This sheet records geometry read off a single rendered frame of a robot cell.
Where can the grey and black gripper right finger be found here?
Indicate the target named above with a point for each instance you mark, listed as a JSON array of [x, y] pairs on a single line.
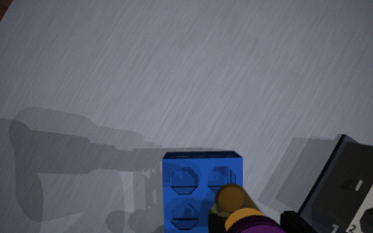
[[291, 222]]

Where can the blue tube rack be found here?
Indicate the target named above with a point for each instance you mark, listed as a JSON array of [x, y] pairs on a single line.
[[188, 192]]

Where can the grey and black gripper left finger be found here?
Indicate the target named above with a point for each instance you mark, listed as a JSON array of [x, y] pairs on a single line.
[[216, 224]]

